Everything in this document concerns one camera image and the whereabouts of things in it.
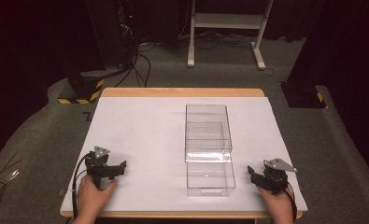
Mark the black equipment rack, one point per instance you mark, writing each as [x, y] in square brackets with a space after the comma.
[127, 28]

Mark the clear plastic drawer case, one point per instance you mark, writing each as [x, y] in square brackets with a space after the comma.
[206, 127]

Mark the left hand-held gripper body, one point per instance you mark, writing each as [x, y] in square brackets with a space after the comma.
[97, 164]

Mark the clear plastic drawer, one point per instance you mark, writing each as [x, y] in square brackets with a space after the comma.
[210, 179]

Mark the bundle of metal rods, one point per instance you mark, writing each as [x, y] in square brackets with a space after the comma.
[1, 182]

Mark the person's left hand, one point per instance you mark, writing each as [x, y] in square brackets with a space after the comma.
[92, 197]

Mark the person's right hand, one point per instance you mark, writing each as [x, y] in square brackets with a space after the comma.
[277, 203]

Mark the wooden table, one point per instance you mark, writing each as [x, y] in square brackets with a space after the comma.
[182, 92]

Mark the black stand with striped base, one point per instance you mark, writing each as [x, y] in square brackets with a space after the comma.
[82, 90]

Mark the black stand base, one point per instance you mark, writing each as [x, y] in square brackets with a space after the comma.
[303, 95]

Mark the white metal stand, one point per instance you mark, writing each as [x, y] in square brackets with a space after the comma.
[227, 21]

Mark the white table mat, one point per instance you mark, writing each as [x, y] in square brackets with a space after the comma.
[141, 133]

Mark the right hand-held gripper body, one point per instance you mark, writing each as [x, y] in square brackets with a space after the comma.
[275, 176]

